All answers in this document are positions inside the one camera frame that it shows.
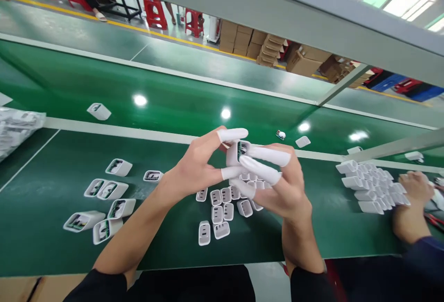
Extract person's left hand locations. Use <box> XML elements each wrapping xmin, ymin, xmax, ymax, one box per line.
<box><xmin>160</xmin><ymin>128</ymin><xmax>249</xmax><ymax>210</ymax></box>

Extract person's right hand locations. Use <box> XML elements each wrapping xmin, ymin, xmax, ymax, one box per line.
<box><xmin>228</xmin><ymin>144</ymin><xmax>314</xmax><ymax>227</ymax></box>

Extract person's left index finger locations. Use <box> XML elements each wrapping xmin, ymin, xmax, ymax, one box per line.
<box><xmin>199</xmin><ymin>128</ymin><xmax>249</xmax><ymax>147</ymax></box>

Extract person's right thumb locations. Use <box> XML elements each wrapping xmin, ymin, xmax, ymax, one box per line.
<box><xmin>248</xmin><ymin>145</ymin><xmax>292</xmax><ymax>168</ymax></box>

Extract person's right fingers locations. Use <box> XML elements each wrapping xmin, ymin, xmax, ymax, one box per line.
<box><xmin>254</xmin><ymin>185</ymin><xmax>289</xmax><ymax>218</ymax></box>

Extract person's right middle finger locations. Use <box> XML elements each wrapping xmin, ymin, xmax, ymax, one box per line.
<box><xmin>229</xmin><ymin>176</ymin><xmax>264</xmax><ymax>201</ymax></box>

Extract person's right index finger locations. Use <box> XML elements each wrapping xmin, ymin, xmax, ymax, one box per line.
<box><xmin>239</xmin><ymin>156</ymin><xmax>284</xmax><ymax>186</ymax></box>

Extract person's left thumb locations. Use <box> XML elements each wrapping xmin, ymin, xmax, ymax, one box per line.
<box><xmin>205</xmin><ymin>165</ymin><xmax>244</xmax><ymax>181</ymax></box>

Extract white charger housing with board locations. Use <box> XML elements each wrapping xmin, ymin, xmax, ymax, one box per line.
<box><xmin>226</xmin><ymin>139</ymin><xmax>253</xmax><ymax>168</ymax></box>

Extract pile of white port covers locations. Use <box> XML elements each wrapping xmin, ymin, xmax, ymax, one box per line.
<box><xmin>195</xmin><ymin>170</ymin><xmax>275</xmax><ymax>247</ymax></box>

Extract green conveyor belt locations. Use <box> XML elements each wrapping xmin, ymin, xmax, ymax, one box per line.
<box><xmin>0</xmin><ymin>38</ymin><xmax>444</xmax><ymax>159</ymax></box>

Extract stack of empty white casings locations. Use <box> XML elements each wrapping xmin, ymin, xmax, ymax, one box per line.
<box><xmin>335</xmin><ymin>159</ymin><xmax>412</xmax><ymax>216</ymax></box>

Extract white stand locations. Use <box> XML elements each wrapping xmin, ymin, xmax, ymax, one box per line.
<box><xmin>206</xmin><ymin>17</ymin><xmax>222</xmax><ymax>44</ymax></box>

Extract stack of cardboard cartons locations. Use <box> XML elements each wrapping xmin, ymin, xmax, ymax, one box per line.
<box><xmin>218</xmin><ymin>19</ymin><xmax>370</xmax><ymax>90</ymax></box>

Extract person's body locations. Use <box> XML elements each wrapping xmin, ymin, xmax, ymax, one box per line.
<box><xmin>64</xmin><ymin>263</ymin><xmax>347</xmax><ymax>302</ymax></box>

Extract group of open charger shells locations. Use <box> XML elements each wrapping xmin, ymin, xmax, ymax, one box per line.
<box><xmin>63</xmin><ymin>158</ymin><xmax>164</xmax><ymax>246</ymax></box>

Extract grey overhead shelf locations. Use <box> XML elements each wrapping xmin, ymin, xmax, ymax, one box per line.
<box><xmin>57</xmin><ymin>0</ymin><xmax>444</xmax><ymax>81</ymax></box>

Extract blue and red crates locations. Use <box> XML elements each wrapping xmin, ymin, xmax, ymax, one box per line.
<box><xmin>364</xmin><ymin>67</ymin><xmax>444</xmax><ymax>104</ymax></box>

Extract black metal cart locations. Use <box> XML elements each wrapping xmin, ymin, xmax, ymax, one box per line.
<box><xmin>110</xmin><ymin>0</ymin><xmax>143</xmax><ymax>23</ymax></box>

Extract clear bag of white parts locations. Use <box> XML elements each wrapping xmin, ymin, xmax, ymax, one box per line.
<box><xmin>0</xmin><ymin>106</ymin><xmax>47</xmax><ymax>164</ymax></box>

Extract grey support post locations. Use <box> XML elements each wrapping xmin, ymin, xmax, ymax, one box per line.
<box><xmin>316</xmin><ymin>64</ymin><xmax>375</xmax><ymax>107</ymax></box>

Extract red-handled tool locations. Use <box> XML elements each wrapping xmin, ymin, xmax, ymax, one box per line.
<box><xmin>424</xmin><ymin>211</ymin><xmax>444</xmax><ymax>232</ymax></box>

